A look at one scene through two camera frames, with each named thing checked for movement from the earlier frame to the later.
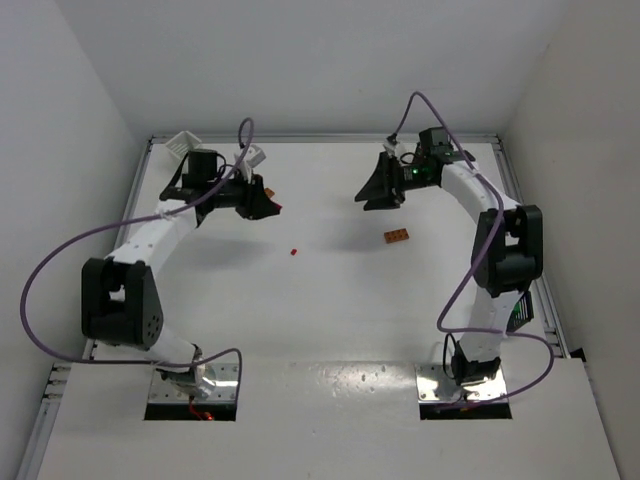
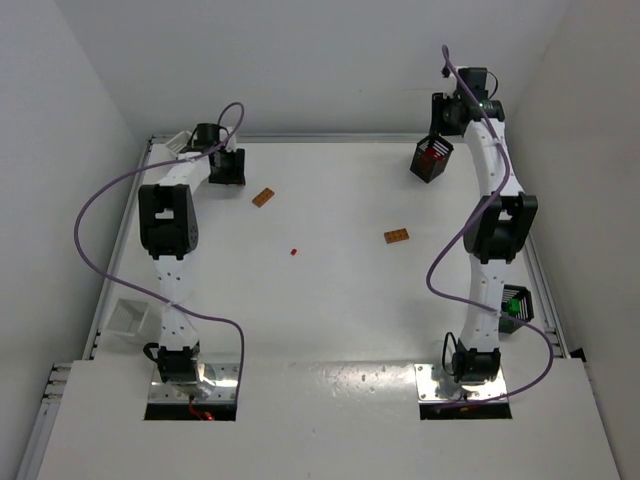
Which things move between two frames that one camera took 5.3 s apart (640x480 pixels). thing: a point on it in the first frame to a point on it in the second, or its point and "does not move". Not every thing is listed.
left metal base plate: [225, 376] does not move
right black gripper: [395, 181] to [438, 118]
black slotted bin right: [522, 313] does not move
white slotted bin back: [183, 143] does not move
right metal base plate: [433, 384] does not move
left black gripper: [253, 197] to [226, 170]
